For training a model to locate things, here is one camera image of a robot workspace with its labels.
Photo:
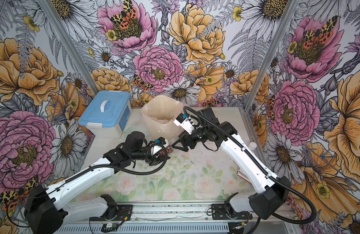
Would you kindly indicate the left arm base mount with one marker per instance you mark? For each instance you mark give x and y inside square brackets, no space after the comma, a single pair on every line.
[119,212]

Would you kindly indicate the aluminium front rail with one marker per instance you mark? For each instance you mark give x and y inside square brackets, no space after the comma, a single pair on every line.
[179,218]

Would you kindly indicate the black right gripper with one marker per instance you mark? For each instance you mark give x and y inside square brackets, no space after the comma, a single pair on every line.
[183,139]

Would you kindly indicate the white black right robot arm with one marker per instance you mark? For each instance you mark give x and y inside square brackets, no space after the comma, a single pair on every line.
[271,191]

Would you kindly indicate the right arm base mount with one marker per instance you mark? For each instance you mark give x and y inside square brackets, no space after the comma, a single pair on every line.
[225,212]

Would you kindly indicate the pink white paper packet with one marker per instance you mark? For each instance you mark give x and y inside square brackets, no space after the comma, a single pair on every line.
[242,177]

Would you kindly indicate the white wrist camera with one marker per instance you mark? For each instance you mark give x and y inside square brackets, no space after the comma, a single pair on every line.
[185,123]
[161,141]

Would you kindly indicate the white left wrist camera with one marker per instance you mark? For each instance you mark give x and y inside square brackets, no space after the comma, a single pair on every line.
[161,141]

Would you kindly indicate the blue lidded storage box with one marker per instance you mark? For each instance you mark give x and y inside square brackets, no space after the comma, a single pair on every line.
[107,114]

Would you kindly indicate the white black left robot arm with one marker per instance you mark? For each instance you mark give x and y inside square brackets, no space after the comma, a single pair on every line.
[48,208]

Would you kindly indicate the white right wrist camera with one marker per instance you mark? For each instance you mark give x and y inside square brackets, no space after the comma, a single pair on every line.
[185,123]

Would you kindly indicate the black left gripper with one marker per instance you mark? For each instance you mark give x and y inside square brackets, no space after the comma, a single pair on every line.
[154,161]

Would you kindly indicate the small white capped bottle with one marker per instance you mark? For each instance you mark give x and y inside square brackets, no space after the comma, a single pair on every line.
[252,146]

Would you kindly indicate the bin with pink bag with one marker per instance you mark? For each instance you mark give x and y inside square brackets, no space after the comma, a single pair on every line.
[159,115]

